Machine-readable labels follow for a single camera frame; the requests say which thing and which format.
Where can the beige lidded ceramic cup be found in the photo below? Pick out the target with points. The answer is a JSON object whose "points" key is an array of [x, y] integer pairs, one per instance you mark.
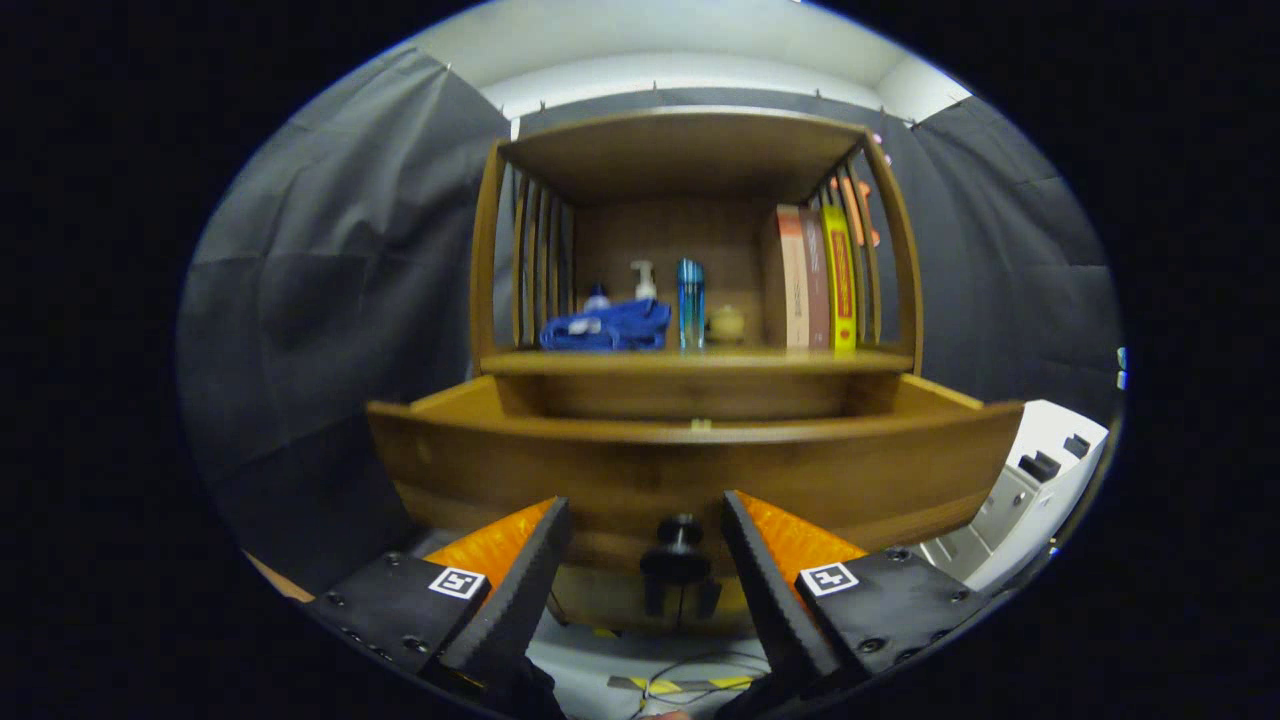
{"points": [[726, 325]]}

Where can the yellow book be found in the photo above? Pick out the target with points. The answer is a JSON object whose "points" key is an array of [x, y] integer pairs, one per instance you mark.
{"points": [[840, 280]]}

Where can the wooden cabinet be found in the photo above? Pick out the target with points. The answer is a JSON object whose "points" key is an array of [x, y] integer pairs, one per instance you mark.
{"points": [[680, 150]]}

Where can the wooden countertop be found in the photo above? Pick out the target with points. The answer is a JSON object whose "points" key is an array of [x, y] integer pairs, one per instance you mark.
{"points": [[700, 362]]}

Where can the beige orange book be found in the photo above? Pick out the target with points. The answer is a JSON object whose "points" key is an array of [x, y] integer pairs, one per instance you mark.
{"points": [[792, 280]]}

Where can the white pump bottle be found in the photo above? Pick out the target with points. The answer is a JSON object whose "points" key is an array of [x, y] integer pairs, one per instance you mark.
{"points": [[645, 290]]}

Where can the black drawer knob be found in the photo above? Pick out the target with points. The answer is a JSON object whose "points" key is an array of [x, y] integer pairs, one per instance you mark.
{"points": [[676, 563]]}

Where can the blue folded towel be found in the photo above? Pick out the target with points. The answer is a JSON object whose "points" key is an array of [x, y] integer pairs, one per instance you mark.
{"points": [[620, 325]]}

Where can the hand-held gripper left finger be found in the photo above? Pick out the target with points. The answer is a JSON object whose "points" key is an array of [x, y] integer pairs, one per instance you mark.
{"points": [[520, 600]]}

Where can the brown book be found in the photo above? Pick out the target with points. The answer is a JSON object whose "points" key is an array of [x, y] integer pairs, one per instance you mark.
{"points": [[817, 290]]}

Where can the wooden drawer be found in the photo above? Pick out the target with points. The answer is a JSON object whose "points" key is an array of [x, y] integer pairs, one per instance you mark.
{"points": [[600, 470]]}

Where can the yellow black striped tape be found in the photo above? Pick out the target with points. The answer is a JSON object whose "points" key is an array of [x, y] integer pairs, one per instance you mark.
{"points": [[650, 686]]}

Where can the small white blue-capped bottle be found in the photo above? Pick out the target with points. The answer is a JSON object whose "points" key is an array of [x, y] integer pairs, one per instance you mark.
{"points": [[597, 300]]}

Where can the tall blue glass bottle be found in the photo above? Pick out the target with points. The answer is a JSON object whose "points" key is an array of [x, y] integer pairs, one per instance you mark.
{"points": [[689, 305]]}

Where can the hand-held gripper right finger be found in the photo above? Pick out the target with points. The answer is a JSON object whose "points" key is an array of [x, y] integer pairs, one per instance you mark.
{"points": [[775, 600]]}

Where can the wooden cabinet door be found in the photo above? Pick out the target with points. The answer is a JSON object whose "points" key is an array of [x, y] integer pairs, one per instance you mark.
{"points": [[600, 605], [735, 600]]}

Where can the white plastic case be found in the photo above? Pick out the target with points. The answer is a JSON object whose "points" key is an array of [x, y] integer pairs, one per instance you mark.
{"points": [[1000, 510]]}

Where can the black backdrop cloth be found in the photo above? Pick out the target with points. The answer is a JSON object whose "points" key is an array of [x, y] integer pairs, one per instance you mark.
{"points": [[330, 250]]}

